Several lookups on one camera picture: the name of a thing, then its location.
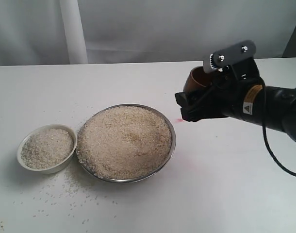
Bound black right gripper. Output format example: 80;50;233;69
175;81;262;122

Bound brown wooden cup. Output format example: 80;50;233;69
183;66;214;93

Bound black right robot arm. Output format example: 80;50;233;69
175;78;296;142

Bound rice in steel tray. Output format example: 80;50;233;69
76;105;173;180

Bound rice in cream bowl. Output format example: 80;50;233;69
21;129;74;169

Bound spilled rice grains on table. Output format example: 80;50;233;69
12;104;119;225

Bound round steel tray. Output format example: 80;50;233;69
76;103;177;183

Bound white backdrop curtain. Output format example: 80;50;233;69
0;0;296;66

